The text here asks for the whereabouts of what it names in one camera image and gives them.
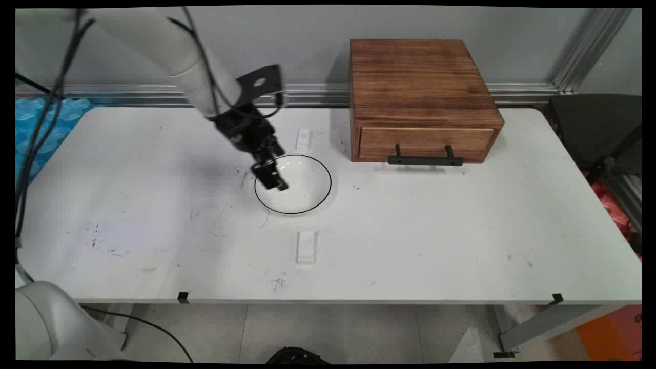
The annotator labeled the brown wooden drawer cabinet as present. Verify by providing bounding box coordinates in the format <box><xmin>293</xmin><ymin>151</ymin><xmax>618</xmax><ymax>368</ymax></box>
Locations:
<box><xmin>350</xmin><ymin>39</ymin><xmax>505</xmax><ymax>165</ymax></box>

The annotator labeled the wooden drawer with black handle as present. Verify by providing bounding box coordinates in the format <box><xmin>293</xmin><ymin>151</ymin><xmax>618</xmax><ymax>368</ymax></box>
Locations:
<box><xmin>359</xmin><ymin>127</ymin><xmax>496</xmax><ymax>167</ymax></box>

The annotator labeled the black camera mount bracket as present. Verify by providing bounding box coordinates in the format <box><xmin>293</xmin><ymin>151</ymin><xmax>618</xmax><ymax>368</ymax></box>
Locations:
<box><xmin>237</xmin><ymin>65</ymin><xmax>285</xmax><ymax>108</ymax></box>

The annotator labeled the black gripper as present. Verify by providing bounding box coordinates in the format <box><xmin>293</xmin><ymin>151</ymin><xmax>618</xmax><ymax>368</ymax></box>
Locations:
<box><xmin>208</xmin><ymin>105</ymin><xmax>289</xmax><ymax>192</ymax></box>

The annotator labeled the white bowl with black rim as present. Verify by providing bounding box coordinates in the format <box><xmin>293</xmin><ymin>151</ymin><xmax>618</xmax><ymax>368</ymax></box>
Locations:
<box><xmin>254</xmin><ymin>154</ymin><xmax>333</xmax><ymax>215</ymax></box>

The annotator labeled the slanted aluminium frame rail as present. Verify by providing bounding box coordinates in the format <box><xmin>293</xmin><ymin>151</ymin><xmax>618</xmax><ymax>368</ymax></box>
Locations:
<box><xmin>552</xmin><ymin>8</ymin><xmax>633</xmax><ymax>94</ymax></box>

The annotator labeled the black round floor object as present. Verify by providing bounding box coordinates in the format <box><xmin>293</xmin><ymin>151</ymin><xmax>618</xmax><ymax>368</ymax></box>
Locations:
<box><xmin>266</xmin><ymin>347</ymin><xmax>331</xmax><ymax>364</ymax></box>

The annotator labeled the orange box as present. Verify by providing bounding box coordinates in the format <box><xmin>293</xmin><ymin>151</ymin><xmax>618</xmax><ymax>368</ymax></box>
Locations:
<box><xmin>577</xmin><ymin>306</ymin><xmax>642</xmax><ymax>361</ymax></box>

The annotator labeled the white table leg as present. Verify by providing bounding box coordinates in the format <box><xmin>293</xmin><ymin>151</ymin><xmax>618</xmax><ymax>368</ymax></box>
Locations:
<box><xmin>102</xmin><ymin>305</ymin><xmax>134</xmax><ymax>350</ymax></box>

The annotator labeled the blue bubble wrap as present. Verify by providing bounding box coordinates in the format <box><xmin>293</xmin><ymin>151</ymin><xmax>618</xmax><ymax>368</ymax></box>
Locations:
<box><xmin>15</xmin><ymin>97</ymin><xmax>93</xmax><ymax>185</ymax></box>

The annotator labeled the long white plastic block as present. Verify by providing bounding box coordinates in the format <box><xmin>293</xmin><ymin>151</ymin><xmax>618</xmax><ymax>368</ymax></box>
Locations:
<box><xmin>296</xmin><ymin>231</ymin><xmax>319</xmax><ymax>265</ymax></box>

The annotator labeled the horizontal aluminium wall rail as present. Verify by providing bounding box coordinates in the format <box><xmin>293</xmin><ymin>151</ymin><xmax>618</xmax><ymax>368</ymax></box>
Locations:
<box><xmin>15</xmin><ymin>84</ymin><xmax>559</xmax><ymax>107</ymax></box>

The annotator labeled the red plastic bag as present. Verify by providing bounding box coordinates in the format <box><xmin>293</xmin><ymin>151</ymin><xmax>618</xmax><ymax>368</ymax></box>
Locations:
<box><xmin>584</xmin><ymin>174</ymin><xmax>642</xmax><ymax>257</ymax></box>

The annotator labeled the grey table leg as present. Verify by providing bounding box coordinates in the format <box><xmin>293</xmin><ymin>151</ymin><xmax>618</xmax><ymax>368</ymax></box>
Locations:
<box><xmin>494</xmin><ymin>305</ymin><xmax>623</xmax><ymax>358</ymax></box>

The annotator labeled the black cable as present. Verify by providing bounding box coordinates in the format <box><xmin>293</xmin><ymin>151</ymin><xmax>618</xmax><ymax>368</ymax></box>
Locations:
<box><xmin>15</xmin><ymin>8</ymin><xmax>194</xmax><ymax>362</ymax></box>
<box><xmin>167</xmin><ymin>8</ymin><xmax>285</xmax><ymax>121</ymax></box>

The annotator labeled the aluminium frame bar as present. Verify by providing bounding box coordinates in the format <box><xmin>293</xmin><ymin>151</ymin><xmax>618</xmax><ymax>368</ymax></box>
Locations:
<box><xmin>605</xmin><ymin>173</ymin><xmax>642</xmax><ymax>231</ymax></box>

